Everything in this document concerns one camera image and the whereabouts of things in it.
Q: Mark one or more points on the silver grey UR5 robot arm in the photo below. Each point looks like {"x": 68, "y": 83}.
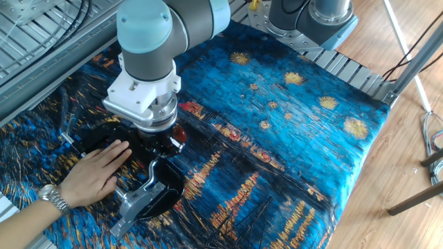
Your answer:
{"x": 149, "y": 58}

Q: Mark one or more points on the silver metal wristwatch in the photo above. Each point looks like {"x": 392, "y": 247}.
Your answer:
{"x": 53, "y": 198}

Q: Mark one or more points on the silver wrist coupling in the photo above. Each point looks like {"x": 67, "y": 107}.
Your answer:
{"x": 162, "y": 114}

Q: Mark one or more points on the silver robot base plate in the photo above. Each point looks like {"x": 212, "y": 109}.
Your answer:
{"x": 257, "y": 20}

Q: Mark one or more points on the black C-clamp with silver head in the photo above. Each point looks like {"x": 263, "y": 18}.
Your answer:
{"x": 100, "y": 134}

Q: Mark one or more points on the white thin rod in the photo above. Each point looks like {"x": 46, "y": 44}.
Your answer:
{"x": 402, "y": 45}

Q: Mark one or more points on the grey aluminium side rail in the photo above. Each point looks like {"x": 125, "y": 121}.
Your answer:
{"x": 52, "y": 76}

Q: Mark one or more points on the aluminium frame post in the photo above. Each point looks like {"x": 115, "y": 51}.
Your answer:
{"x": 415, "y": 64}

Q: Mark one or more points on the yellow plastic clip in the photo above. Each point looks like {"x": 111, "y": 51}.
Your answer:
{"x": 254, "y": 4}

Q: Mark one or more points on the dark brown furniture leg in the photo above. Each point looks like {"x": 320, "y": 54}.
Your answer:
{"x": 432, "y": 157}
{"x": 415, "y": 200}

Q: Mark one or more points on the person's bare forearm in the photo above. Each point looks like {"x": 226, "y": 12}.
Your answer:
{"x": 24, "y": 228}

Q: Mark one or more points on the person's bare hand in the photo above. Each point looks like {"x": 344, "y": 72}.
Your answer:
{"x": 90, "y": 176}

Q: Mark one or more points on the silver mounting plate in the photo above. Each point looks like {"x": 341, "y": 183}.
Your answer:
{"x": 20, "y": 10}

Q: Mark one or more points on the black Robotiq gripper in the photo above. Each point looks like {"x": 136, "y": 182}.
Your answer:
{"x": 154, "y": 143}

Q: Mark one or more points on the blue starry painting print cloth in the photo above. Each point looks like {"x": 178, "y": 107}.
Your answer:
{"x": 277, "y": 138}

